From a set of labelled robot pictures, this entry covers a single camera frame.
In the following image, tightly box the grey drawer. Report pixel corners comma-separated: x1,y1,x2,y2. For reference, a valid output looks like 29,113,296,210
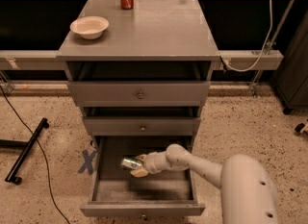
83,107,200,136
68,62,210,107
80,136,205,217

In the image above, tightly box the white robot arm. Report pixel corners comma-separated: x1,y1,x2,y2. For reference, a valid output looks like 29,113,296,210
128,144,278,224

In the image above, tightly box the grey middle drawer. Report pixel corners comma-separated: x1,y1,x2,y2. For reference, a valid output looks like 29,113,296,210
83,107,200,136

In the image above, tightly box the black floor cable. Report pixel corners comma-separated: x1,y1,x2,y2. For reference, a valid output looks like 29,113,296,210
0,83,71,224

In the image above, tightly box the white bowl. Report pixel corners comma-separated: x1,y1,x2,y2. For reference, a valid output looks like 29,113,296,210
70,16,109,39

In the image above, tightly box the green soda can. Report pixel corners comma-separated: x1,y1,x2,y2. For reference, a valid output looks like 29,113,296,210
120,157,143,170

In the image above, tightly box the blue tape cross mark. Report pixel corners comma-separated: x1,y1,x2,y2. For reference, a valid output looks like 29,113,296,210
78,150,96,175

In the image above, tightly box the dark grey cabinet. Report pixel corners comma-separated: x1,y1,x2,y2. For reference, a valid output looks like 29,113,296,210
272,13,308,114

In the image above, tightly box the black metal stand leg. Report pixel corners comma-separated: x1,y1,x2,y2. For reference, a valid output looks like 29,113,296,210
0,118,49,185

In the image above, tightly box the black caster wheel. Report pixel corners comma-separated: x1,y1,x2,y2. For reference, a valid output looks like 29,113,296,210
295,123,308,135

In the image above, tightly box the grey metal frame rail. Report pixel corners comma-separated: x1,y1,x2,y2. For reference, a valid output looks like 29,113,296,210
0,50,283,71

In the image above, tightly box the grey top drawer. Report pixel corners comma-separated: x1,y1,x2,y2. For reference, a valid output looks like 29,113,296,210
68,62,210,107

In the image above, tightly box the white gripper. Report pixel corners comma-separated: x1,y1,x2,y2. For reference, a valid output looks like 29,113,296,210
131,152,169,178

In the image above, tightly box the grey bottom drawer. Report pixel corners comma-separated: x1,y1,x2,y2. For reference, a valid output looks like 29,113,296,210
80,136,205,217

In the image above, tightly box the grey drawer cabinet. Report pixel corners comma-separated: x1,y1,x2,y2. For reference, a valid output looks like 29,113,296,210
60,0,220,139

